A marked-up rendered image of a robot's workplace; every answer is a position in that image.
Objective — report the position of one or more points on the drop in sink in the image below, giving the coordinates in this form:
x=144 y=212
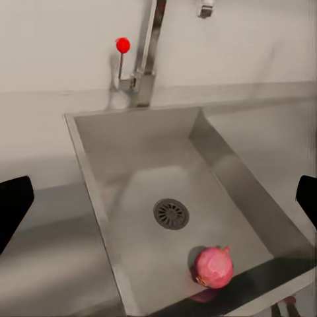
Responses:
x=166 y=182

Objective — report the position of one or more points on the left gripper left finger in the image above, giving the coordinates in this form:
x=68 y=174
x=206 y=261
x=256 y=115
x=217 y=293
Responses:
x=16 y=196

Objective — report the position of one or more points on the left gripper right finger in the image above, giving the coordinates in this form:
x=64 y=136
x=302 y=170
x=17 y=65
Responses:
x=307 y=197

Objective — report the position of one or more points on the vidalia onion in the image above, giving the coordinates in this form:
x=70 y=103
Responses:
x=214 y=267

